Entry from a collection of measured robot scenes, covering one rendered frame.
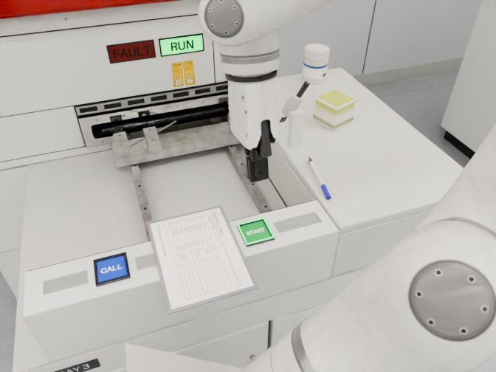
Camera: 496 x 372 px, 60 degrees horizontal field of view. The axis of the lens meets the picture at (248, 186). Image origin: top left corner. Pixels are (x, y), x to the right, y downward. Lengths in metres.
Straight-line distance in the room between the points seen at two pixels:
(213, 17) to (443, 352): 0.40
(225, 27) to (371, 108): 0.74
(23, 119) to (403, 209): 0.95
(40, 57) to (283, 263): 0.76
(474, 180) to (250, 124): 0.29
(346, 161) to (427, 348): 0.63
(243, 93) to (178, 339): 0.51
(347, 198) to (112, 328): 0.50
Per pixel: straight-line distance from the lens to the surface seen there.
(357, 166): 0.97
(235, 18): 0.51
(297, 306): 0.95
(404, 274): 0.40
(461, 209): 0.53
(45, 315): 0.77
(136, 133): 1.27
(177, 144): 1.18
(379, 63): 3.53
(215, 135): 1.20
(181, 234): 0.80
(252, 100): 0.60
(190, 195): 1.09
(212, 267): 0.74
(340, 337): 0.48
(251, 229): 0.80
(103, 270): 0.77
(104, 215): 1.09
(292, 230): 0.80
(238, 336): 0.95
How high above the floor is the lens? 1.53
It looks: 40 degrees down
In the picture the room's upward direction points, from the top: straight up
